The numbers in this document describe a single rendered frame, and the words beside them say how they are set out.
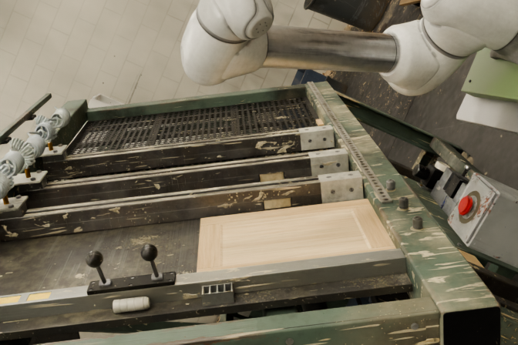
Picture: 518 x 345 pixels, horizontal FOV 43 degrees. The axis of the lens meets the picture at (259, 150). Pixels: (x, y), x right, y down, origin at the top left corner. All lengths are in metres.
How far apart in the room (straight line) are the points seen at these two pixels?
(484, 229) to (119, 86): 5.96
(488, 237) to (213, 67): 0.67
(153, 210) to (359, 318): 0.84
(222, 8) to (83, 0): 5.73
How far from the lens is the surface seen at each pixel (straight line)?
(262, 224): 1.84
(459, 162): 3.18
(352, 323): 1.32
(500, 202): 1.29
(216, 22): 1.38
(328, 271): 1.54
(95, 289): 1.57
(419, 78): 1.76
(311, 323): 1.32
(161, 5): 7.00
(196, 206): 1.95
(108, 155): 2.49
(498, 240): 1.32
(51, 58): 7.09
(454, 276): 1.47
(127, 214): 1.98
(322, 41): 1.59
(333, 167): 2.18
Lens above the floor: 1.56
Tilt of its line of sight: 10 degrees down
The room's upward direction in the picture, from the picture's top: 67 degrees counter-clockwise
